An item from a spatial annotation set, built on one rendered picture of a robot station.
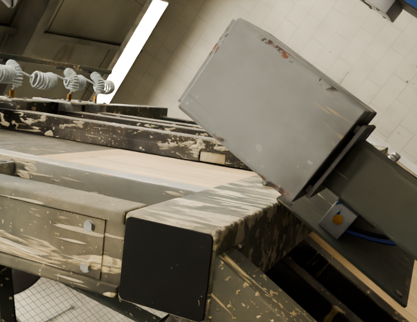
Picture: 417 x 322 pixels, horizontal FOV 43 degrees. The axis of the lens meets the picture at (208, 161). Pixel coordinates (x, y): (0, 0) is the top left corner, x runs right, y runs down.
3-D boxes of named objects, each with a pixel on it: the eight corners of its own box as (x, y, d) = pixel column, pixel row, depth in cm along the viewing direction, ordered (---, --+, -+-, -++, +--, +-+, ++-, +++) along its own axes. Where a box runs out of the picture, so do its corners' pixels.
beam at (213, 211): (206, 328, 59) (217, 232, 58) (114, 301, 64) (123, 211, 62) (385, 168, 261) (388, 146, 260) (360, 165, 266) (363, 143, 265)
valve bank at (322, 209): (476, 235, 71) (333, 124, 77) (405, 309, 75) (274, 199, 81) (461, 190, 117) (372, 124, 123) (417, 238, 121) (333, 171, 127)
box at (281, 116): (373, 117, 51) (233, 13, 56) (297, 210, 55) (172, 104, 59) (385, 117, 62) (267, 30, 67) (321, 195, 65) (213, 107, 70)
